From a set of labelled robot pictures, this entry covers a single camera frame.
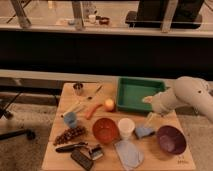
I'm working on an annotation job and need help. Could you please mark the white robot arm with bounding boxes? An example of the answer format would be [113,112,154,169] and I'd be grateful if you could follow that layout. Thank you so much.
[142,76,213,123]

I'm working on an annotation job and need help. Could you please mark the green plastic tray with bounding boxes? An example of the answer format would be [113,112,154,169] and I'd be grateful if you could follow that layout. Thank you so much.
[116,77,166,113]

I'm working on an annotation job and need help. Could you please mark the blue sponge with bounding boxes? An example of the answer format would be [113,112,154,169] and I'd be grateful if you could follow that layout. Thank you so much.
[134,125,155,139]

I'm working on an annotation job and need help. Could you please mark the white cup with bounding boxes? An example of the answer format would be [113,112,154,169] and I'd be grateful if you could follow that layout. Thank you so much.
[118,118,135,139]

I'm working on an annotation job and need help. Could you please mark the purple bowl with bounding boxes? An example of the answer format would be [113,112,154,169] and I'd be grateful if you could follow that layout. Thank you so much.
[156,125,187,155]

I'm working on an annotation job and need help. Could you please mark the light blue cloth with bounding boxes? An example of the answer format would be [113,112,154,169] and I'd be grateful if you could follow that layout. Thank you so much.
[115,140,144,171]

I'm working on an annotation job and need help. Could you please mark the yellow red apple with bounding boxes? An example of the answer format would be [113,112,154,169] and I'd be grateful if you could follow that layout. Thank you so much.
[104,99,115,111]

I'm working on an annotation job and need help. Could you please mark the orange bowl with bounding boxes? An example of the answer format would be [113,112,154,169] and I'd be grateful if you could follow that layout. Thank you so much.
[92,118,119,144]

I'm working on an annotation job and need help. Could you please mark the orange carrot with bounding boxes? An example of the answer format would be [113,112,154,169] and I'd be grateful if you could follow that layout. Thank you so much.
[85,104,102,120]

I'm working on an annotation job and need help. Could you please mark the small black white brush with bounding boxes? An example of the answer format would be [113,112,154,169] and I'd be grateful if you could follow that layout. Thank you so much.
[89,145,104,160]

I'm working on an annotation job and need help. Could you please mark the bunch of dark grapes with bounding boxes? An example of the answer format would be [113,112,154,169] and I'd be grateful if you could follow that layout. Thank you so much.
[53,126,87,146]

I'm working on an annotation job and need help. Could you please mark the small metal cup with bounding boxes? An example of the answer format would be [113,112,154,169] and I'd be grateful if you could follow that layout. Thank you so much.
[73,82,83,96]

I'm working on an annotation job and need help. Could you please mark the black rectangular block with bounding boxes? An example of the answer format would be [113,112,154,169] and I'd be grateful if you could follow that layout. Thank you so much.
[71,149,94,171]

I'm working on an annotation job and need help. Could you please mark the blue cup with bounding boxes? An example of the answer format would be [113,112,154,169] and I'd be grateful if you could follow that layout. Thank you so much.
[64,112,77,128]

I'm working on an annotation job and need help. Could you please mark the black office chair base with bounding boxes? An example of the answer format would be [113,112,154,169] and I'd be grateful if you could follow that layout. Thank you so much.
[0,91,37,142]

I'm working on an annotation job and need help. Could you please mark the black handled knife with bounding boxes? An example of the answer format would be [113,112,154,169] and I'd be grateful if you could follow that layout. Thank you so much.
[55,142,88,153]

